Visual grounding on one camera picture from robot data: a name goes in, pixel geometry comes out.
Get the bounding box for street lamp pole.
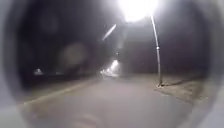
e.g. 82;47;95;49
118;0;165;88

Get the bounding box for grey asphalt road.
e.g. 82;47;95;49
19;74;201;128

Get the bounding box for grass verge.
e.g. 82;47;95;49
133;73;214;104
16;77;101;103

